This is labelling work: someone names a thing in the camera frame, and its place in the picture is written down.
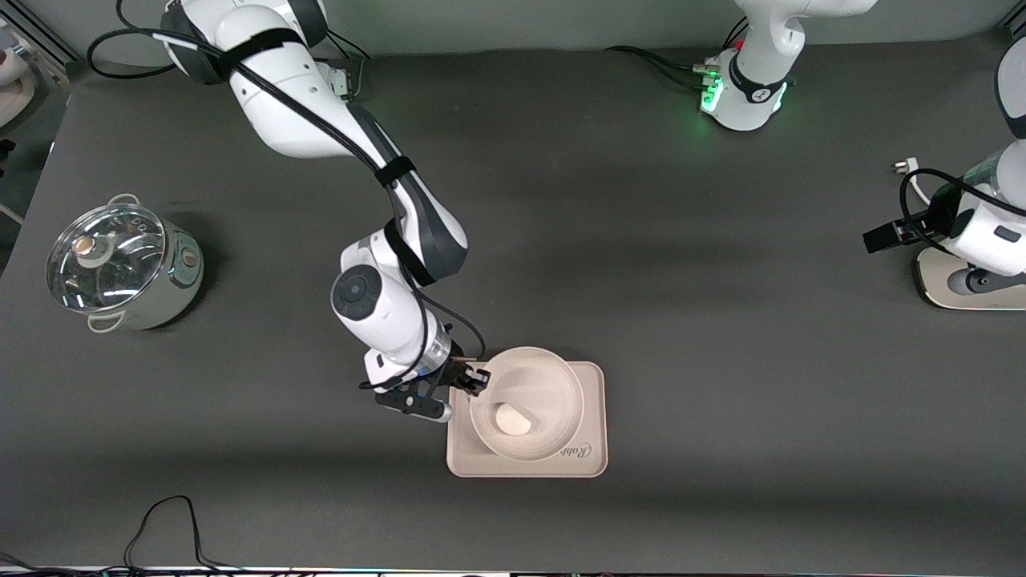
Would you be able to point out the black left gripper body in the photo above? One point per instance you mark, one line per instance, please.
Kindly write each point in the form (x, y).
(936, 216)

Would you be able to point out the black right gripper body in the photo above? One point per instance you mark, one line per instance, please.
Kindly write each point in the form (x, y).
(456, 371)

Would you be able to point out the white steamed bun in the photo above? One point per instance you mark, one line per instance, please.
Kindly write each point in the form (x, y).
(513, 421)

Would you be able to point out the round cream plate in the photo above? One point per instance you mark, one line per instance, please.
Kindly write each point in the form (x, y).
(537, 385)

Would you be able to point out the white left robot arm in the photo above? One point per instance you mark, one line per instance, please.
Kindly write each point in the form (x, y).
(757, 88)

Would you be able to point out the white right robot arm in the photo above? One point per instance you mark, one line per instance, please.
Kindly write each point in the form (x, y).
(280, 112)

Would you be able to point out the cream rectangular tray with print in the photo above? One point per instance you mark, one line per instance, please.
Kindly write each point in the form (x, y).
(593, 417)

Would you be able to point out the cream white appliance base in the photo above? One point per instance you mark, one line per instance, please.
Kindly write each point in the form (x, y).
(934, 280)

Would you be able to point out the small white plug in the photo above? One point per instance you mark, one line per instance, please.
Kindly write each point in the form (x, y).
(903, 167)

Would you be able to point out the pale green electric pot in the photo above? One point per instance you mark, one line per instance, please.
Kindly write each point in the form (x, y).
(180, 272)

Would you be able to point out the glass pot lid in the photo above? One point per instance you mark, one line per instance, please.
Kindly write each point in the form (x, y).
(104, 264)

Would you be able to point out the cream round background object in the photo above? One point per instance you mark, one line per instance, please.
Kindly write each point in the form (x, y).
(16, 88)

